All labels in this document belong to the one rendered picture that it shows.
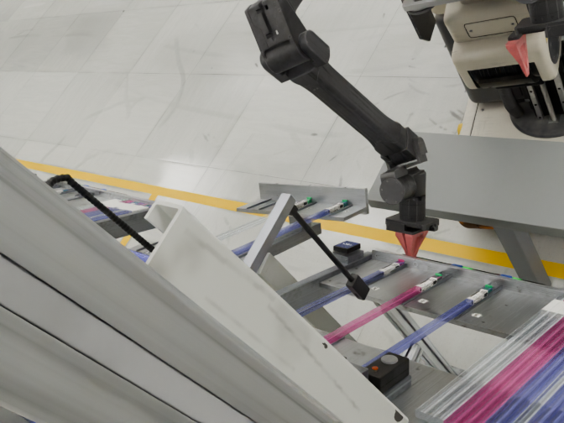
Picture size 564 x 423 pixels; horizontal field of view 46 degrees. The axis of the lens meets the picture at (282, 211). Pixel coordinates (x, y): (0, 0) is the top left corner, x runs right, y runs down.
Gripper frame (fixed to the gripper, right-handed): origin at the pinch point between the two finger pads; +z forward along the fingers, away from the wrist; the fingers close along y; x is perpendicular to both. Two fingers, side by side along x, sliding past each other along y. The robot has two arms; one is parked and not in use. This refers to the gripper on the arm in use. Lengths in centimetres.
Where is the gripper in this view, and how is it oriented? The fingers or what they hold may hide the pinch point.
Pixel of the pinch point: (411, 258)
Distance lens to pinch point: 152.3
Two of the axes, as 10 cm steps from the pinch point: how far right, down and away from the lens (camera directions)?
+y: 7.3, 1.4, -6.7
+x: 6.8, -2.0, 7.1
